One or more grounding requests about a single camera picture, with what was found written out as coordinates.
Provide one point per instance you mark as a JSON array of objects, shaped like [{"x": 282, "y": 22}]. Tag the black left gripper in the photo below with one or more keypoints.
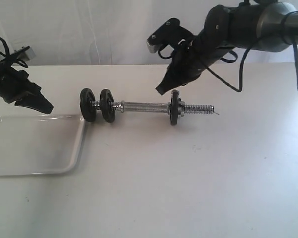
[{"x": 16, "y": 87}]

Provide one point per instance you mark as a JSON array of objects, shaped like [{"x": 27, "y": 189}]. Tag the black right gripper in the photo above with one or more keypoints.
[{"x": 191, "y": 60}]

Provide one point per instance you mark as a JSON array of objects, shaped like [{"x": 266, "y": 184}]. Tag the chrome dumbbell bar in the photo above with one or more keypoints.
[{"x": 183, "y": 108}]

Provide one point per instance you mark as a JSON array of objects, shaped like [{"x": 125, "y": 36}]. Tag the black weight plate end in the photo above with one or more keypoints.
[{"x": 106, "y": 105}]

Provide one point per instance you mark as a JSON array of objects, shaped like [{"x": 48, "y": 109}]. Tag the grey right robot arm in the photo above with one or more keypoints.
[{"x": 269, "y": 26}]

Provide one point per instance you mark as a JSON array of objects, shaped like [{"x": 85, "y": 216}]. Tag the white plastic tray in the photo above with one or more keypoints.
[{"x": 40, "y": 145}]

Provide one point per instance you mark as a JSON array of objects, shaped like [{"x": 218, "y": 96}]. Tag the white curtain backdrop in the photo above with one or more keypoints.
[{"x": 95, "y": 32}]

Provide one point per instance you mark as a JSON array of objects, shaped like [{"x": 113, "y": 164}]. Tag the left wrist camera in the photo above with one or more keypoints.
[{"x": 21, "y": 56}]

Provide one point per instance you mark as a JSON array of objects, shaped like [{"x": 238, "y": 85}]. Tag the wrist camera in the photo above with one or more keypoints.
[
  {"x": 21, "y": 56},
  {"x": 170, "y": 33}
]

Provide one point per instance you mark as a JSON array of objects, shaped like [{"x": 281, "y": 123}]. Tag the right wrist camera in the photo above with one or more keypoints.
[{"x": 170, "y": 33}]

